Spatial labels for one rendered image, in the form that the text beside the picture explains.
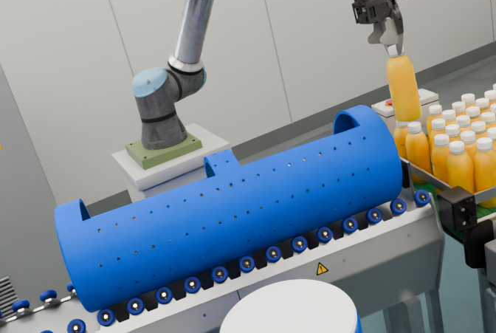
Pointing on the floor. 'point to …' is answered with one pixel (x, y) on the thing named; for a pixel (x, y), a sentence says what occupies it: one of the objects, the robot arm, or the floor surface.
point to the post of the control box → (434, 311)
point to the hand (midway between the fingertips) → (395, 48)
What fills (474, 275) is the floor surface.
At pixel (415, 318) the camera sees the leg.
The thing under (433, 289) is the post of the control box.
